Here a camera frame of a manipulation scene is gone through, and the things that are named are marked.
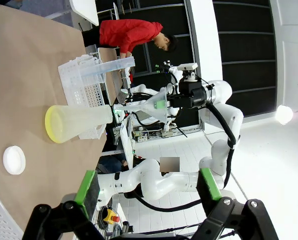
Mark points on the clear plastic graduated cylinder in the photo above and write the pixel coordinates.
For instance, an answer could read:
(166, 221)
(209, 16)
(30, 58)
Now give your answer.
(113, 65)

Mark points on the yellow emergency stop button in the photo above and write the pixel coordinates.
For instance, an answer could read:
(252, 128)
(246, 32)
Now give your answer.
(111, 216)

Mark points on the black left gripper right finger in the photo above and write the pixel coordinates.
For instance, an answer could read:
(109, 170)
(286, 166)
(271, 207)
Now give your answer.
(208, 192)

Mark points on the white perforated basket without funnel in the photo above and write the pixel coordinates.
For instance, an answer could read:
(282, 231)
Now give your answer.
(1, 217)

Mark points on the person in red jacket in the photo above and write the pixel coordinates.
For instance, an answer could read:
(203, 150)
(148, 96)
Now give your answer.
(126, 32)

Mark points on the brown background table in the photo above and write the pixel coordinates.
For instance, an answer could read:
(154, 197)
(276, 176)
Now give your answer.
(111, 65)

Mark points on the large white side table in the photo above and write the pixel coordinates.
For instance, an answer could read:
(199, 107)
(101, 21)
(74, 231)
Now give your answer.
(86, 10)

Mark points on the white round flask cap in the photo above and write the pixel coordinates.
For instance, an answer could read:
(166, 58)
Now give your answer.
(14, 160)

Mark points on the white equipment desk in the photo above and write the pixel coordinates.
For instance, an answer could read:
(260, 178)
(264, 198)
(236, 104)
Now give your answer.
(126, 140)

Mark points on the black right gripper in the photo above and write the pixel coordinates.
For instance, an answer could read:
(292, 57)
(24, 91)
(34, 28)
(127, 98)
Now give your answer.
(191, 100)

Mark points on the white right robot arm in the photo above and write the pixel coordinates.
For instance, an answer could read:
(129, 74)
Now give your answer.
(163, 182)

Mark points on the white background robot arms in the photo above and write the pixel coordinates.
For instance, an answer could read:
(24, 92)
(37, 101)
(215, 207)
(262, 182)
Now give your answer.
(143, 88)

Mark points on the white perforated basket for funnel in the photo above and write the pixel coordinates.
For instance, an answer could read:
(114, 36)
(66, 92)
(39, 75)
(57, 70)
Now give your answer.
(74, 90)

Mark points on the translucent plastic conical flask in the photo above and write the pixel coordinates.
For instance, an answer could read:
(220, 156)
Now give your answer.
(74, 122)

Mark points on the clear plastic funnel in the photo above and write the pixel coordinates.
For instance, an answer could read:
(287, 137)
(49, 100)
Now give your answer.
(153, 110)

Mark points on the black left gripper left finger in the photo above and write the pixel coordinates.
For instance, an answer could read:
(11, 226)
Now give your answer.
(89, 192)

